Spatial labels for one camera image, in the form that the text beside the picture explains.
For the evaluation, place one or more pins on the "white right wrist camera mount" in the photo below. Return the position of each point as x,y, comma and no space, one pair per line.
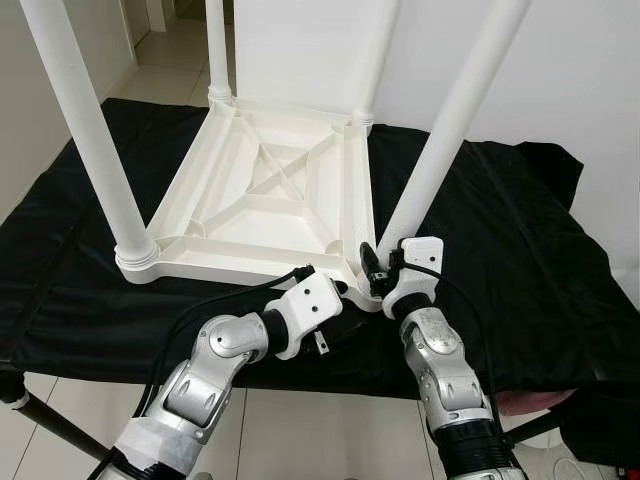
422,255

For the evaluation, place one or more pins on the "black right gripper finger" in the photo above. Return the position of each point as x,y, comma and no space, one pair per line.
370,266

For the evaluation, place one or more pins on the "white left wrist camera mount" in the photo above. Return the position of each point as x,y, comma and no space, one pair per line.
310,300

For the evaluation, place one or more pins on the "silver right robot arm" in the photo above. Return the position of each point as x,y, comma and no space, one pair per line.
430,340

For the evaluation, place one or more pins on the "black metal stand leg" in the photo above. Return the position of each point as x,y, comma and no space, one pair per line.
540,425
50,425

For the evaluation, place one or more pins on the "pink stool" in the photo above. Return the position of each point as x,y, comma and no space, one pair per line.
535,402

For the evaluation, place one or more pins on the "black cloth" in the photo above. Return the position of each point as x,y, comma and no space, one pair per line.
520,250

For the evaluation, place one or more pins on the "white plastic table top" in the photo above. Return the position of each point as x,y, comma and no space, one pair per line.
230,215

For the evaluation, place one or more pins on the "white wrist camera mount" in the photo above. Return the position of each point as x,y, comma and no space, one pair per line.
310,300
422,255

